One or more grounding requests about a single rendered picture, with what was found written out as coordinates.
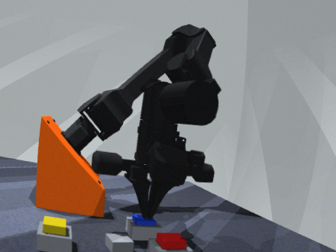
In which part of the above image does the white block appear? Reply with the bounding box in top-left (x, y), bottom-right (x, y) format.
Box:
top-left (105, 234), bottom-right (134, 252)

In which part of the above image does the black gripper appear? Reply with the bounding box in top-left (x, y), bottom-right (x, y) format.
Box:
top-left (92, 120), bottom-right (215, 220)

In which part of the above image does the red button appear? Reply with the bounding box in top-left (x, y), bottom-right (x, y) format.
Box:
top-left (147, 233), bottom-right (193, 252)

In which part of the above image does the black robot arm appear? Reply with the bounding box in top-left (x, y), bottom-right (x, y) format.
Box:
top-left (60, 24), bottom-right (221, 185)

